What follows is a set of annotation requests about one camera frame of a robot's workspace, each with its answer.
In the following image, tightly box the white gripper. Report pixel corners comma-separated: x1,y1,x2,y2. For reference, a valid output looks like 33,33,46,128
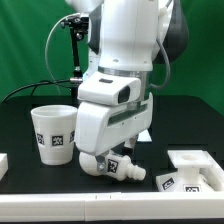
75,94,153,173

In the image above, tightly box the white light bulb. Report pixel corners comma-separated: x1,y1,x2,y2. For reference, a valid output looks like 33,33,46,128
79,150,146,181

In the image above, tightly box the white lamp base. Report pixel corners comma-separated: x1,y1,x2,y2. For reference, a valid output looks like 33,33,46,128
156,150,224,192

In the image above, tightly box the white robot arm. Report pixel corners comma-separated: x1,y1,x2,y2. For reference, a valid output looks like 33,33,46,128
65,0,188,173

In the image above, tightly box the white lamp shade cup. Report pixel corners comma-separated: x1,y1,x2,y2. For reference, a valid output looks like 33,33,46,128
31,105,77,165

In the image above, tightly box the white marker tag sheet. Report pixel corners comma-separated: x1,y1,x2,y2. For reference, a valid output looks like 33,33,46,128
137,130,152,142

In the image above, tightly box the white front rail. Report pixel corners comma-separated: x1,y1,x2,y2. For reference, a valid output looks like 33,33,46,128
0,192,224,222

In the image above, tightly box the white rail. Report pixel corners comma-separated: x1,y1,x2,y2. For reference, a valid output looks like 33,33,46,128
0,192,224,222
0,153,8,181

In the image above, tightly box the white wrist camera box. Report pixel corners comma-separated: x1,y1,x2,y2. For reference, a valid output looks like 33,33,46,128
78,72,141,106

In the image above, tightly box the black camera stand pole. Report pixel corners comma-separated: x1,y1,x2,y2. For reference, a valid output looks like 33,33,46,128
70,27,85,100

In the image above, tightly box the black cable on table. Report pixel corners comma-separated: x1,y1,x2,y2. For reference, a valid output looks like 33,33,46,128
0,79,73,104

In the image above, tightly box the white left rail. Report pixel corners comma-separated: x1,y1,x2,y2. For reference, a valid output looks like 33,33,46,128
0,153,8,181

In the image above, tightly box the black camera on stand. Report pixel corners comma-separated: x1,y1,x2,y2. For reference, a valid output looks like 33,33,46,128
61,13,89,32

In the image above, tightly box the grey camera cable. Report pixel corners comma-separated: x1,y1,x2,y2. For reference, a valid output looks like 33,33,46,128
44,13,81,96

